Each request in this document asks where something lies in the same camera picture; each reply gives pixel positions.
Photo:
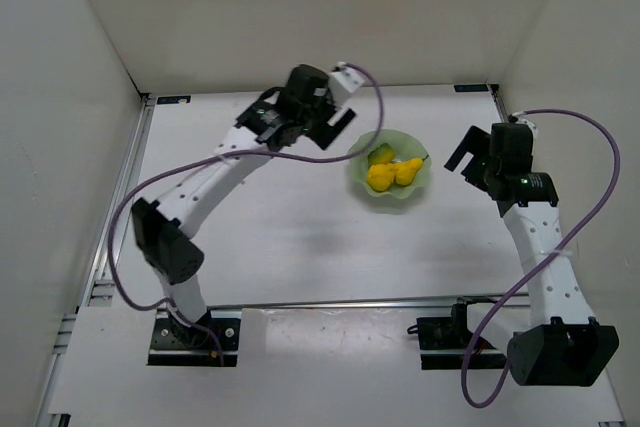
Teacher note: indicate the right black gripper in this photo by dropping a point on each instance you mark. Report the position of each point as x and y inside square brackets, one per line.
[476, 163]

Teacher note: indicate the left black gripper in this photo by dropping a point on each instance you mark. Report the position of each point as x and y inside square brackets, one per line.
[323, 122]

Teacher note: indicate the green yellow fake mango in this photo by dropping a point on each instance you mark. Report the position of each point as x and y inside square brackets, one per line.
[382, 154]

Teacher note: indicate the yellow fake lemon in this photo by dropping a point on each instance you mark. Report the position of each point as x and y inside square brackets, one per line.
[380, 177]

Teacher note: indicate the yellow fake pear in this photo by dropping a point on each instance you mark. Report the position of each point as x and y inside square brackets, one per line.
[406, 171]

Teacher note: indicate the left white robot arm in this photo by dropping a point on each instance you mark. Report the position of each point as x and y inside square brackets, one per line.
[165, 227]

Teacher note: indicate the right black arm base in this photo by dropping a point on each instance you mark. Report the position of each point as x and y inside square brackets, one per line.
[443, 340]

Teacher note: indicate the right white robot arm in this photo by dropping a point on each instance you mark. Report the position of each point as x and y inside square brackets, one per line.
[559, 342]

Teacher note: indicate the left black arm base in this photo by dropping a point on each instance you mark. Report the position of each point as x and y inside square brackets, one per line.
[173, 344]

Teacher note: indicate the right blue label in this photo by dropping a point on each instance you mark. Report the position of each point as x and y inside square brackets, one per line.
[471, 88]

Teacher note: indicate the blue label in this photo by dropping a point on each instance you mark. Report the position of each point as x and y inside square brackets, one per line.
[173, 100]
[471, 88]

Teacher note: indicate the left blue label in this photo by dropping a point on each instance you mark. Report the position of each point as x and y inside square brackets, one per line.
[173, 100]

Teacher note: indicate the white front cover board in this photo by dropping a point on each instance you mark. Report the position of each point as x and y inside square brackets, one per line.
[295, 368]

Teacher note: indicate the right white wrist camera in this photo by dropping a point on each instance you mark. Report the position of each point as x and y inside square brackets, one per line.
[520, 118]

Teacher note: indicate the front aluminium rail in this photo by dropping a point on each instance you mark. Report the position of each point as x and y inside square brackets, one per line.
[400, 303]

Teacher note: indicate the left aluminium rail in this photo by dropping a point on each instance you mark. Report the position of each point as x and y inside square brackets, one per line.
[127, 178]

